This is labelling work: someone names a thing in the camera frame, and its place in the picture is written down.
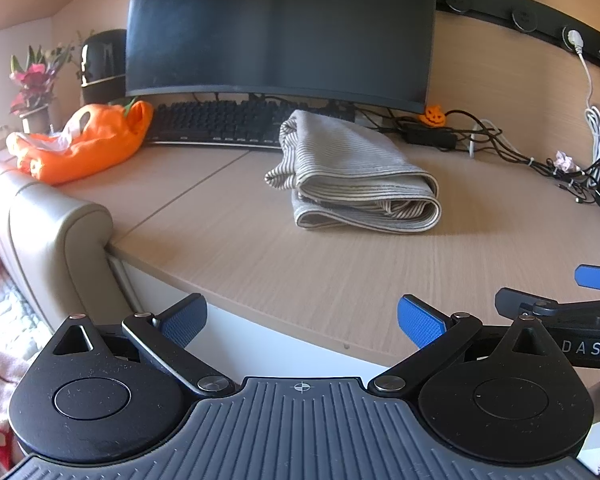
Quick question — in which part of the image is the striped beige shirt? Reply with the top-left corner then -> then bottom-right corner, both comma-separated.
264,110 -> 442,234

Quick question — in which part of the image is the red patterned blanket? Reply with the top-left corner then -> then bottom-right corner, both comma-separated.
0,259 -> 50,474

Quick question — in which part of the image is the crumpled white paper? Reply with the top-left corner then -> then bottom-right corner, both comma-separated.
553,151 -> 581,174

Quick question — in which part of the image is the beige sofa armrest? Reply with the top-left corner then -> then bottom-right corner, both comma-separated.
0,162 -> 134,330

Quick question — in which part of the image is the black power adapter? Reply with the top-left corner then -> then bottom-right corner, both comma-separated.
401,129 -> 457,151

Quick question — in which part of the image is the orange pumpkin figurine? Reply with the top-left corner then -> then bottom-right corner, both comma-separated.
418,105 -> 446,128

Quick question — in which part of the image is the orange cloth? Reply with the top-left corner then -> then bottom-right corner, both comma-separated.
6,100 -> 155,185

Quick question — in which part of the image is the black keyboard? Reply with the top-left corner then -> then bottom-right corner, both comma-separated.
145,98 -> 355,150

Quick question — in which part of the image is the curved computer monitor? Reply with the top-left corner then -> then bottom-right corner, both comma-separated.
125,0 -> 436,113

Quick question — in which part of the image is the pink flower plant pot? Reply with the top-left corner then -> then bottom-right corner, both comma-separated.
9,44 -> 74,134

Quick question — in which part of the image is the black round speaker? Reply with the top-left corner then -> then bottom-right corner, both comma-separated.
80,28 -> 126,104

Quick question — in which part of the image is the white charger cable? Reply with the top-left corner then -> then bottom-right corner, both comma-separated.
567,29 -> 600,172

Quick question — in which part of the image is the black cable bundle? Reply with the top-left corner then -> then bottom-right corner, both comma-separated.
189,91 -> 600,205

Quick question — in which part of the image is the black wall socket strip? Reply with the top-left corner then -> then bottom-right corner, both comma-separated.
436,0 -> 600,67

